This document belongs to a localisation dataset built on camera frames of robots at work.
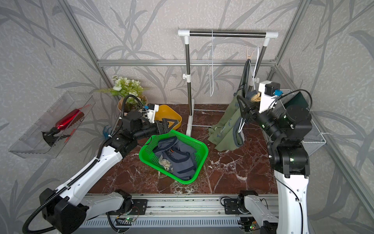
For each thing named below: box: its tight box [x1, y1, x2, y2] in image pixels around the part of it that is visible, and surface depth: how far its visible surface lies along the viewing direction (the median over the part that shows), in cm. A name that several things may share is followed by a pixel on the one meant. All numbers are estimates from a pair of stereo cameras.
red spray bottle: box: [40, 108, 85, 147], surface depth 65 cm
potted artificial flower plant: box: [97, 75, 148, 113], surface depth 95 cm
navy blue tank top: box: [152, 136, 198, 181], surface depth 85 cm
